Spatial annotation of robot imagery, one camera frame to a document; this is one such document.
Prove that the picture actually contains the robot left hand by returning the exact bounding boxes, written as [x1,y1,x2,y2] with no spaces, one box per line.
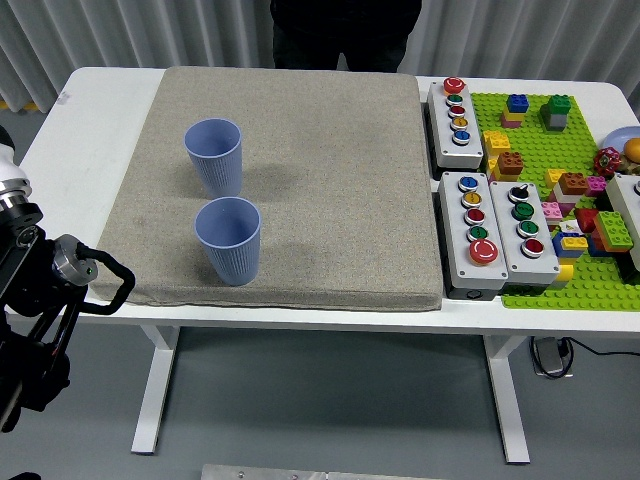
[0,124,29,184]

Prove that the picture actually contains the blue ribbed cup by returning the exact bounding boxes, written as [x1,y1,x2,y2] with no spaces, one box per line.
[194,196,263,287]
[183,117,244,199]

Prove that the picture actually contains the white table leg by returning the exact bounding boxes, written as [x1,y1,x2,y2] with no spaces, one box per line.
[482,333,531,464]
[130,324,180,455]

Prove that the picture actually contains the grey-brown mat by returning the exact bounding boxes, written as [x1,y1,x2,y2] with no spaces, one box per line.
[86,65,445,314]

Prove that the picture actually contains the person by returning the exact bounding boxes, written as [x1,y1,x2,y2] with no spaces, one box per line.
[269,0,424,73]

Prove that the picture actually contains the grey five-button control box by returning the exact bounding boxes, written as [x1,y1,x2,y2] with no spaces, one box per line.
[426,77,486,172]
[438,171,510,301]

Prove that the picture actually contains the brown toy brick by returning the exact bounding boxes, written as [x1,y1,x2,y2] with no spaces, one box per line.
[558,171,591,197]
[496,150,526,178]

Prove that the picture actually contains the white pleated curtain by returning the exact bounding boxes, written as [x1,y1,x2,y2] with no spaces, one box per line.
[0,0,640,116]

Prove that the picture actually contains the lime green brick baseplate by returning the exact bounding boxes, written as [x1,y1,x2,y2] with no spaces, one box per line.
[469,92,640,312]

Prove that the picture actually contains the light pink toy brick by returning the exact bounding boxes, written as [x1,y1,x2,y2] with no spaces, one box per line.
[540,200,576,224]

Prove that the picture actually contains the dark green toy brick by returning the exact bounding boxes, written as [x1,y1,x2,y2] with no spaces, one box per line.
[540,93,573,118]

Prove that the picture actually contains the yellow toy cylinder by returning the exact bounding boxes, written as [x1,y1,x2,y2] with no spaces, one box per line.
[551,263,576,292]

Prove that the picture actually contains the grey power adapter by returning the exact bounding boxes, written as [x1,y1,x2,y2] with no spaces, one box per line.
[530,336,574,379]

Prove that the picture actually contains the red toy brick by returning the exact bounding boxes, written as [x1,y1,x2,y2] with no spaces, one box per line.
[573,208,602,235]

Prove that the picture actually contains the lime green toy brick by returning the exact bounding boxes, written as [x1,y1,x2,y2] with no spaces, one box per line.
[593,210,634,247]

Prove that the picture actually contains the lavender plate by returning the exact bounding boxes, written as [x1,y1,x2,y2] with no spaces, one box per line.
[603,126,640,151]

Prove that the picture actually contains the orange toy brick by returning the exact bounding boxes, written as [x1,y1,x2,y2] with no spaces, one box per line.
[601,233,636,254]

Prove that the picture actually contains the white control box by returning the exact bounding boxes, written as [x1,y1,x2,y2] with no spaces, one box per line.
[603,173,640,274]

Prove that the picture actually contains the grey selector switch control box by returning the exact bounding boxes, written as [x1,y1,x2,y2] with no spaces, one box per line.
[489,180,562,295]

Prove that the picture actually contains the black floor cable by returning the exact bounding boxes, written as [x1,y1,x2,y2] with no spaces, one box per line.
[564,337,640,359]

